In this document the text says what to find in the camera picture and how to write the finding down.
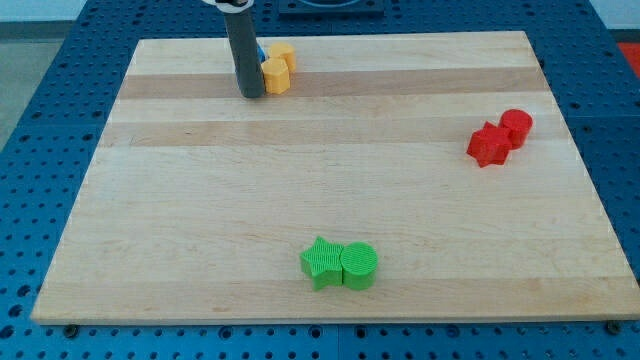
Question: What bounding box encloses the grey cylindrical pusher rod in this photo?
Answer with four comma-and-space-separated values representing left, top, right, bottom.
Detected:
219, 3, 265, 98

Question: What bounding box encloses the blue block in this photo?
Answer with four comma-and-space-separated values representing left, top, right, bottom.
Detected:
257, 46, 267, 63

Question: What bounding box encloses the yellow hexagon block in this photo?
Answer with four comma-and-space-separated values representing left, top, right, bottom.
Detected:
261, 58, 291, 94

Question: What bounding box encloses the yellow cylinder block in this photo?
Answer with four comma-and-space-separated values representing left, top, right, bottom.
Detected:
268, 42, 297, 73

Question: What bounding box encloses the wooden board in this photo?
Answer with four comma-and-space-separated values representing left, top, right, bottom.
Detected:
31, 31, 639, 325

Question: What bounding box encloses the green star block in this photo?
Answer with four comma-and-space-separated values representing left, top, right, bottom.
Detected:
299, 236, 344, 291

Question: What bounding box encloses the green cylinder block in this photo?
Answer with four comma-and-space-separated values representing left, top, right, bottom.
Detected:
340, 242, 378, 290

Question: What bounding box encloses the red star block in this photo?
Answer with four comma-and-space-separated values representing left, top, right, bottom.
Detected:
466, 122, 512, 168

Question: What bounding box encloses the red cylinder block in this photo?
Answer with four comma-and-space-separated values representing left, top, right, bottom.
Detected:
499, 109, 534, 149

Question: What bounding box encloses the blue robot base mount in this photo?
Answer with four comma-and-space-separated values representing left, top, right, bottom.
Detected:
276, 0, 385, 17

